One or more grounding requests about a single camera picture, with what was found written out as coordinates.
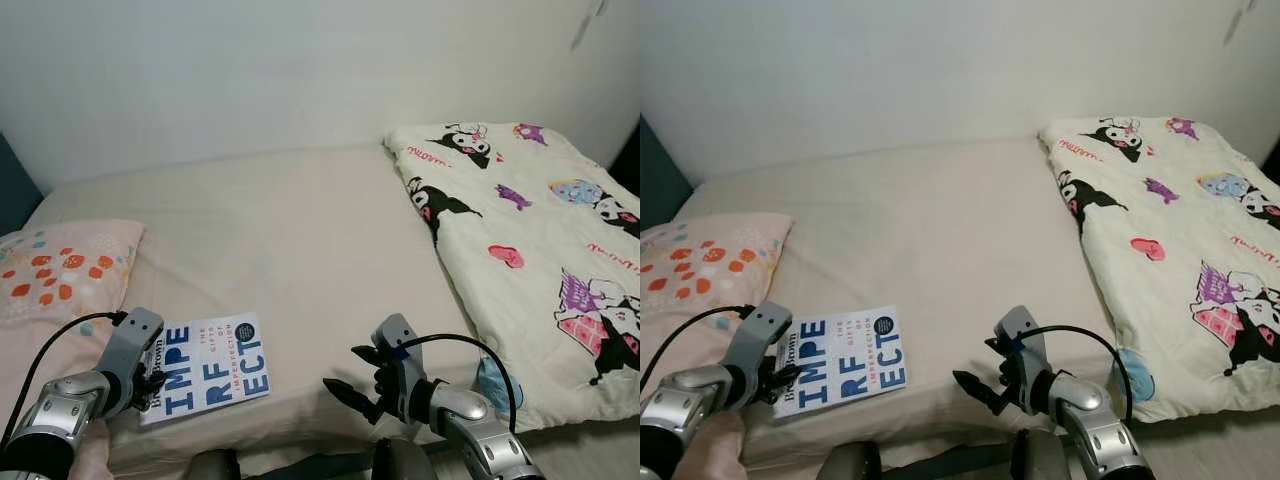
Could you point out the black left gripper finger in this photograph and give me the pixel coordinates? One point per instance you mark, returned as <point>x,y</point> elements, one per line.
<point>158,376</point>
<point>787,370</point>
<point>156,391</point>
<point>785,389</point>

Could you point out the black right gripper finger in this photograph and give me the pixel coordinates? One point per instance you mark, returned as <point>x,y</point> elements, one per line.
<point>348,396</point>
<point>368,354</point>
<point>978,390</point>
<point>997,346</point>

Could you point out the white book blue letters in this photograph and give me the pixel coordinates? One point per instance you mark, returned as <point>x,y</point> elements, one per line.
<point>210,370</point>
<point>845,360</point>

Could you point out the pink dotted pillow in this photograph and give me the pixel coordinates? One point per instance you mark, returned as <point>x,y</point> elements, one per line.
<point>700,270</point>
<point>60,280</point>

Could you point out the cream cartoon print blanket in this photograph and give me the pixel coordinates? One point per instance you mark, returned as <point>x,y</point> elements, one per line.
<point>520,260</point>
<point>1170,250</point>

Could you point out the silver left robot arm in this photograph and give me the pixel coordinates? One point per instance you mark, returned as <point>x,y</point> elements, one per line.
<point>690,400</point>
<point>60,410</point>

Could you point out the dark robot right leg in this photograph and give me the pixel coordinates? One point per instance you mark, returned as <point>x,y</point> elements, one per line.
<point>400,460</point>
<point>1035,456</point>

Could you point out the dark robot leg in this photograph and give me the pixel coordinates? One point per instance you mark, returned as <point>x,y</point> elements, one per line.
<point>400,460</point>
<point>1035,456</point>
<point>850,462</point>
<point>212,466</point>

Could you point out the dark robot left leg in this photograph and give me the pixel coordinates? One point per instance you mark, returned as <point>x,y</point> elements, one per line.
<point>212,466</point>
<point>850,462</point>

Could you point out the bed mattress cream sheet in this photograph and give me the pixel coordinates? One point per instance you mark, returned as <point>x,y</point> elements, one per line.
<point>300,240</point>
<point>930,230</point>

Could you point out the blue upholstered headboard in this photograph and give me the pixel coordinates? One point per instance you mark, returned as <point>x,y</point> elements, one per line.
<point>15,190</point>
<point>660,170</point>

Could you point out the white blind wand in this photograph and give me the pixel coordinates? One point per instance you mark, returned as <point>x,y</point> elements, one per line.
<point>582,32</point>
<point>1235,28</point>

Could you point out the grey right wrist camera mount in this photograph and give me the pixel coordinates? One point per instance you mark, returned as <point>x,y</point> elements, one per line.
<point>1025,340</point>
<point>400,345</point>

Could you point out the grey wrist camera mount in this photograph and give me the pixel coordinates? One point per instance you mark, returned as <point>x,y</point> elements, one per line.
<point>1025,340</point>
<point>130,350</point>
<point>400,345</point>
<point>758,340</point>

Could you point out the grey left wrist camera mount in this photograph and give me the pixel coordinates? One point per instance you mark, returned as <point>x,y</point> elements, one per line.
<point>758,340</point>
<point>130,350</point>

